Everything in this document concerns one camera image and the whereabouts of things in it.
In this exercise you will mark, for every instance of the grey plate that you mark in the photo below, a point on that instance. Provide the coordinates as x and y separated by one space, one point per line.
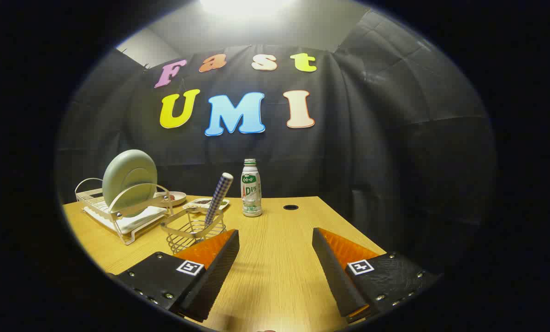
180 199

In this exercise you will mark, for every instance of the white drip tray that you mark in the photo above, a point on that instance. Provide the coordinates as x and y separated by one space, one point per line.
138 222

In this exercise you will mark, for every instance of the white drink bottle green label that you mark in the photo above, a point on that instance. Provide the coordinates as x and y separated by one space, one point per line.
251 193

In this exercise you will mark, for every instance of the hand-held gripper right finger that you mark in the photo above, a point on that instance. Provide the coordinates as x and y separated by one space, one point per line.
332 272

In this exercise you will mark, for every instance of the pale green plate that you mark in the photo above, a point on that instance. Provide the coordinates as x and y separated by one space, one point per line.
129 180

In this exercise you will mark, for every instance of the white divided tray with grains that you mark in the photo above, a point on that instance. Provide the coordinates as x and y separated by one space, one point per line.
221 203

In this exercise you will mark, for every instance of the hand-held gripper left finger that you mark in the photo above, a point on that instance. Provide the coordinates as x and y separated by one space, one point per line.
219 272

